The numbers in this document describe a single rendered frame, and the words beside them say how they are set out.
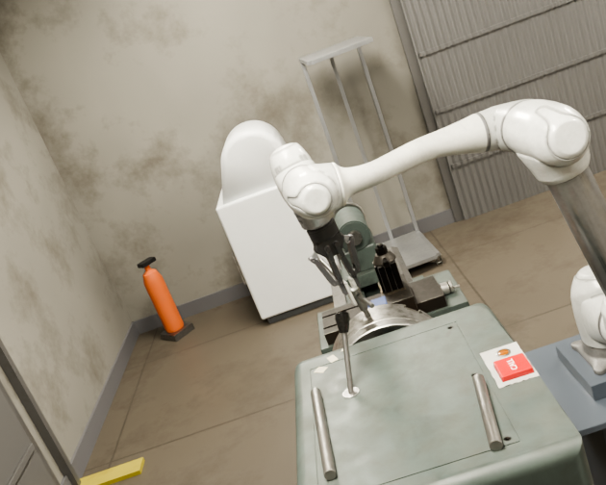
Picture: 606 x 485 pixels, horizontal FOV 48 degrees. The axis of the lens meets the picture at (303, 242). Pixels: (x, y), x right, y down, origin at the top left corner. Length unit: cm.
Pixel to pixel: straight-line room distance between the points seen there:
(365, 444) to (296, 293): 367
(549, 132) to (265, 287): 355
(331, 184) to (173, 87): 398
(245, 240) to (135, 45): 168
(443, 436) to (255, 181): 361
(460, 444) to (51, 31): 475
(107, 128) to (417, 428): 450
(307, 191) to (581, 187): 64
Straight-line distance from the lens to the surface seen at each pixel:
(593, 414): 207
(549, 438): 120
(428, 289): 243
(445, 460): 121
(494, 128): 174
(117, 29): 540
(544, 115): 160
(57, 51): 552
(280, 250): 480
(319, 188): 143
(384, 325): 170
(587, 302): 203
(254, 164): 468
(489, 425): 121
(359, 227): 281
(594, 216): 172
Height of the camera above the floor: 200
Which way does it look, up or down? 18 degrees down
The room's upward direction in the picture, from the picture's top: 21 degrees counter-clockwise
